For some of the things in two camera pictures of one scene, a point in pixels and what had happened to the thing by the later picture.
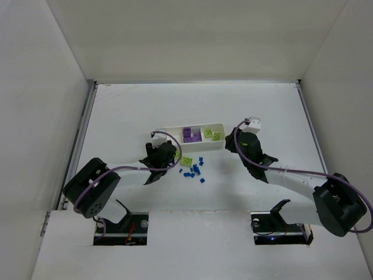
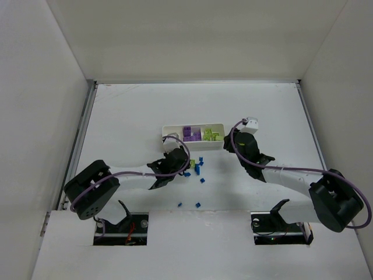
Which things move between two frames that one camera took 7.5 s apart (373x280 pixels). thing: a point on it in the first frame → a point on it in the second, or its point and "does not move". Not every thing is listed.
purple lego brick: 197,137 does not move
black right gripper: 233,140 does not move
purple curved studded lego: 187,132 does not move
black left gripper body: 168,150 → 183,163
